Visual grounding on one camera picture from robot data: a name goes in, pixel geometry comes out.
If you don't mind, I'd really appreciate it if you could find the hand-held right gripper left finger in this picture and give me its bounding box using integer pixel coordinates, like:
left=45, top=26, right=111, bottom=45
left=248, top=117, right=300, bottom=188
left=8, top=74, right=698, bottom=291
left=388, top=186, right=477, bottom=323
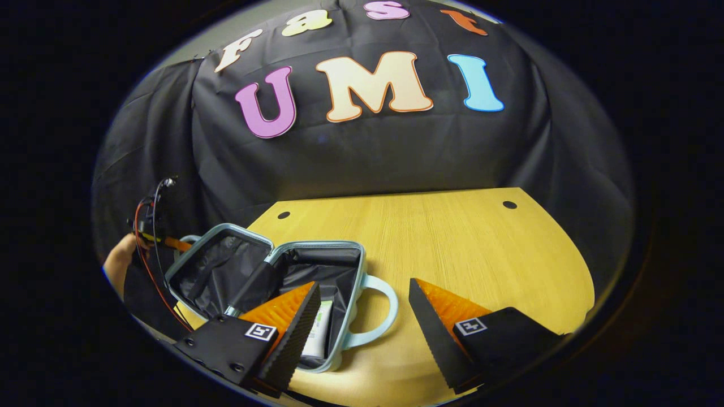
left=173, top=281, right=322, bottom=399

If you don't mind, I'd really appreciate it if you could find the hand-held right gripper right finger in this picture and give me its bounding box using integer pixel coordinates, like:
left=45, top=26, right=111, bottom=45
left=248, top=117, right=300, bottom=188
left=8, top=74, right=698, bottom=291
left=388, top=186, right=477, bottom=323
left=407, top=277, right=566, bottom=395

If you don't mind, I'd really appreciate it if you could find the white tube with green cap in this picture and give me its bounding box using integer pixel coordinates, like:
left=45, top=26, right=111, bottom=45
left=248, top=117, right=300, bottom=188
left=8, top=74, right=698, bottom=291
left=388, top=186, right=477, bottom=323
left=301, top=300, right=334, bottom=360

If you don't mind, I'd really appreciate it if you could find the light blue suitcase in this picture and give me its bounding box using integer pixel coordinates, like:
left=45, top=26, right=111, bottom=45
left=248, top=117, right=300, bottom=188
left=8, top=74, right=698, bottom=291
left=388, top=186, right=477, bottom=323
left=164, top=223, right=399, bottom=375

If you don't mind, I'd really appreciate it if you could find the black backdrop cloth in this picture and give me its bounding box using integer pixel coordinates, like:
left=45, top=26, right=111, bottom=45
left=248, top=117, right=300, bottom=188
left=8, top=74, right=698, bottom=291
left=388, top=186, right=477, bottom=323
left=90, top=0, right=637, bottom=320

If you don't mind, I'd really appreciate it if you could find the red cable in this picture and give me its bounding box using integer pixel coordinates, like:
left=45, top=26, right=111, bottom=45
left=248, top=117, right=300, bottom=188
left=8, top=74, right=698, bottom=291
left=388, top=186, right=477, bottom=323
left=133, top=199, right=194, bottom=334

